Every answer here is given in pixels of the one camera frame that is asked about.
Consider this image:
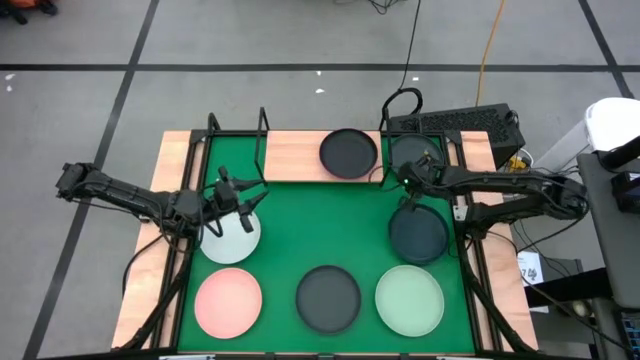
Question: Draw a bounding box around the dark blue plate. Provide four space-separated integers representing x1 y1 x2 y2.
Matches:
387 203 451 266

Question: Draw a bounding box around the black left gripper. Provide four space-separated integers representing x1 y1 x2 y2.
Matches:
213 166 270 235

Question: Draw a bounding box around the black computer case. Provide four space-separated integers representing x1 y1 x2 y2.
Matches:
388 103 527 169

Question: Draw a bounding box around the white round container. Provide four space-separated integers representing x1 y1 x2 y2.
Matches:
584 97 640 153

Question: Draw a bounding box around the dark teal plate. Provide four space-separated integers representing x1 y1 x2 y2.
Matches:
389 133 445 175

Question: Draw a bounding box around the black cable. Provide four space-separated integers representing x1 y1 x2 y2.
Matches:
381 0 424 132

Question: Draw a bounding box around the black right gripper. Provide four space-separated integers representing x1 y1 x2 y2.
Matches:
397 152 447 211

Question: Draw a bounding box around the pale pink plate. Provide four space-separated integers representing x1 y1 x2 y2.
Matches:
193 267 264 340

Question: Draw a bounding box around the black electronic device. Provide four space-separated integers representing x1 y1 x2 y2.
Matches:
610 169 640 215

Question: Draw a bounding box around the white plate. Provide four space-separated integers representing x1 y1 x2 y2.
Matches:
198 209 262 266

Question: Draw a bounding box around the white printed paper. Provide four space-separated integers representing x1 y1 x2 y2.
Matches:
516 250 545 287

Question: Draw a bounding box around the dark grey plate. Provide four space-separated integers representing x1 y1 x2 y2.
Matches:
294 264 363 335

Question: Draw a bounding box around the black plate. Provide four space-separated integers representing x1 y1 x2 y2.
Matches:
318 127 380 180

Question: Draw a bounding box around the grey side table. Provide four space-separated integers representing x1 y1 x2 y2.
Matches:
577 149 640 309

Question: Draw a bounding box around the light green plate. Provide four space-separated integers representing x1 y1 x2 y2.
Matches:
374 264 446 339

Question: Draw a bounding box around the black table frame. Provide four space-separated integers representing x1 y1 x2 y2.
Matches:
112 112 540 360

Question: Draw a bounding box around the laptop keyboard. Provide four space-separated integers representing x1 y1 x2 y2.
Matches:
617 309 640 360

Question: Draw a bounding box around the orange shop vacuum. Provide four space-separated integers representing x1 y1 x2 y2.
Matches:
0 0 59 25

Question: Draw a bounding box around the yellow cable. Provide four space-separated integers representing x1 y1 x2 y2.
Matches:
474 0 508 108

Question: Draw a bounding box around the wooden shelf black metal frame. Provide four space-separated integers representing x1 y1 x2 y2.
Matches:
253 106 396 189

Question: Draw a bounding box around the green table mat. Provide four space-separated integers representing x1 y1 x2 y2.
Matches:
177 134 476 354

